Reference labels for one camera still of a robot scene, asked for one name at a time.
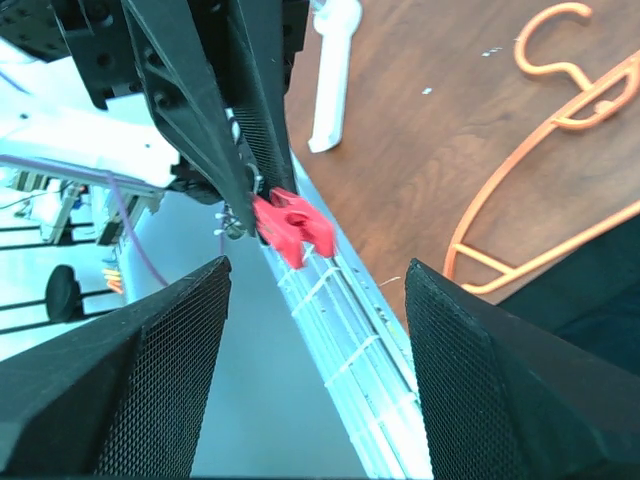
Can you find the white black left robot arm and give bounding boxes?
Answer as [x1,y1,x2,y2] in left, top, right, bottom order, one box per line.
[1,1,309,235]

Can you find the white metal clothes rack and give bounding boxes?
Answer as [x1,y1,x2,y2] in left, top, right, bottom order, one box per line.
[308,0,363,153]

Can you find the black underwear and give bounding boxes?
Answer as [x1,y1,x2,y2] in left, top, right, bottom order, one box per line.
[499,222,639,375]

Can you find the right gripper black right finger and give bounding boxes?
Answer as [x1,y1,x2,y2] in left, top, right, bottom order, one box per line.
[405,259,639,479]

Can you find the red clothespin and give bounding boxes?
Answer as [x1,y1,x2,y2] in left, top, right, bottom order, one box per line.
[252,188,337,269]

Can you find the aluminium rail frame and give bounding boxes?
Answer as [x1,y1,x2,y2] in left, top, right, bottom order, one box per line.
[259,159,434,479]

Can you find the orange plastic hanger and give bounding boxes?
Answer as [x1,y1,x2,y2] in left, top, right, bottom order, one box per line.
[443,1,639,300]

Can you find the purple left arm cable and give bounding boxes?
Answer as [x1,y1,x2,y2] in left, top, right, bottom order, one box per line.
[0,69,226,289]

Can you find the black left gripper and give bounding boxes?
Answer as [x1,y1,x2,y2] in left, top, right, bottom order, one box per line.
[49,1,296,236]

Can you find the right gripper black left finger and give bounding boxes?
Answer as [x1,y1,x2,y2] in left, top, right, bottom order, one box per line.
[1,256,231,478]

